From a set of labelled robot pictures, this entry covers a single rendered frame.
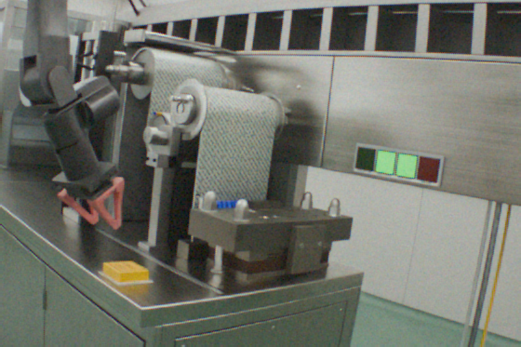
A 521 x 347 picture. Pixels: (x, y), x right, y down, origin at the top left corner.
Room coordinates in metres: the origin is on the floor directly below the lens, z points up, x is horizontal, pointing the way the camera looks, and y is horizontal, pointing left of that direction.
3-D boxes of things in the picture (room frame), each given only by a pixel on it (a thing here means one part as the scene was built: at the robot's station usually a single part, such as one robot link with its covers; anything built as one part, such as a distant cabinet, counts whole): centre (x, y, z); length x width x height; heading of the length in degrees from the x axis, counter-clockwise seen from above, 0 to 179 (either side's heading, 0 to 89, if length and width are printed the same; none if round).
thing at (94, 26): (1.90, 0.61, 1.50); 0.14 x 0.14 x 0.06
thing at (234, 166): (1.35, 0.06, 1.11); 0.23 x 0.01 x 0.18; 134
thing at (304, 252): (1.24, -0.13, 0.96); 0.10 x 0.03 x 0.11; 134
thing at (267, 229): (1.29, -0.06, 1.00); 0.40 x 0.16 x 0.06; 134
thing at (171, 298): (2.01, 0.81, 0.88); 2.52 x 0.66 x 0.04; 44
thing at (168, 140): (1.30, 0.24, 1.05); 0.06 x 0.05 x 0.31; 134
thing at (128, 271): (1.03, 0.24, 0.91); 0.07 x 0.07 x 0.02; 44
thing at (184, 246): (1.35, 0.05, 0.92); 0.28 x 0.04 x 0.04; 134
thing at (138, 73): (1.47, 0.37, 1.33); 0.06 x 0.06 x 0.06; 44
